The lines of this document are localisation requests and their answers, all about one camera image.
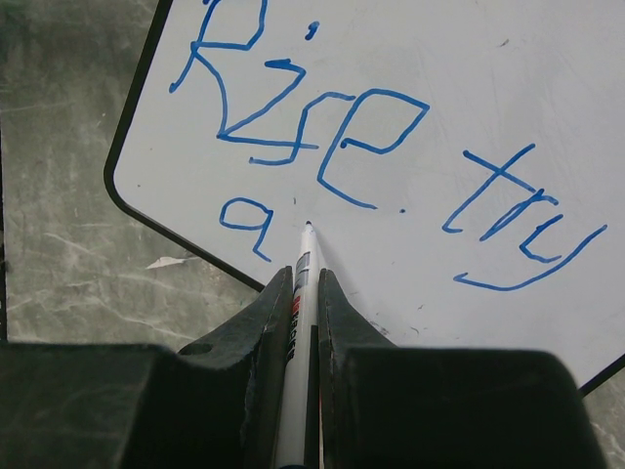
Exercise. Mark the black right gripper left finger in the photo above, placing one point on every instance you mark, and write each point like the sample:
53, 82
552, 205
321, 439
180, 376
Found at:
214, 404

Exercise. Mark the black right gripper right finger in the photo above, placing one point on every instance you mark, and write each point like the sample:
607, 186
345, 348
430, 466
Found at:
385, 406

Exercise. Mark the white whiteboard marker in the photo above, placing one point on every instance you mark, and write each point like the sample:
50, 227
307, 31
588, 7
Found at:
298, 430

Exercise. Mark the small black-framed whiteboard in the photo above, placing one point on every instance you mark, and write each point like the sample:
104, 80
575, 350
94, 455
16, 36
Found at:
462, 162

